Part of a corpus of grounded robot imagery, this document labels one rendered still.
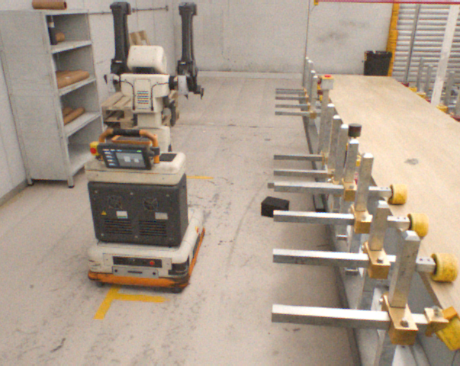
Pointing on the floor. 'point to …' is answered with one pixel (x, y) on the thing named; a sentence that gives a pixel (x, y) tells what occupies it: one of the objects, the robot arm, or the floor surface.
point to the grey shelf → (16, 85)
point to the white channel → (445, 53)
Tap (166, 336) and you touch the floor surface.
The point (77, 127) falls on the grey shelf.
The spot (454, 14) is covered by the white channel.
